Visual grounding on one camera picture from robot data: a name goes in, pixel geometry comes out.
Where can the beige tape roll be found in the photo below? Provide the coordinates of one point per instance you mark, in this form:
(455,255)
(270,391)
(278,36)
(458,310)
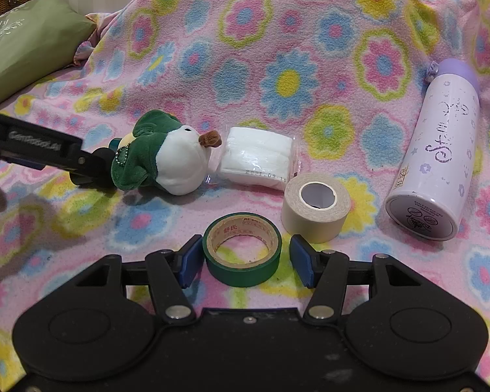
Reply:
(310,220)

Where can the white and purple bottle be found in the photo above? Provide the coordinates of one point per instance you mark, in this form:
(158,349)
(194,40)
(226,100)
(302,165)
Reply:
(437,151)

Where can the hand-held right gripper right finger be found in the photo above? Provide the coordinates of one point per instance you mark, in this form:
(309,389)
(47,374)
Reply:
(302,261)

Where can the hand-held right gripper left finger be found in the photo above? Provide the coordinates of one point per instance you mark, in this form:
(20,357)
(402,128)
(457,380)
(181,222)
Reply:
(190,261)

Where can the pink floral fleece blanket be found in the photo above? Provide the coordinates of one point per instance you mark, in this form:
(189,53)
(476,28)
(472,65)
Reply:
(269,49)

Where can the green and white plush toy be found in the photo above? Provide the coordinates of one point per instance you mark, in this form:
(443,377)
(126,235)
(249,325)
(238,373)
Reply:
(163,159)

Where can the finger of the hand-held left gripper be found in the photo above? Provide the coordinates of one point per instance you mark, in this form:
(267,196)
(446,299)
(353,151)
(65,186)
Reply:
(94,169)

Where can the white cotton pads pack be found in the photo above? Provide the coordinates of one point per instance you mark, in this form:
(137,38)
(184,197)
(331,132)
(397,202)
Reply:
(257,155)

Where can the green tape roll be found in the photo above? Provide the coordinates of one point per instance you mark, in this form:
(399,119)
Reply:
(245,269)

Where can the green pillow with white print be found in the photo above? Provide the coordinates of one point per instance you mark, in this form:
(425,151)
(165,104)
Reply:
(24,53)

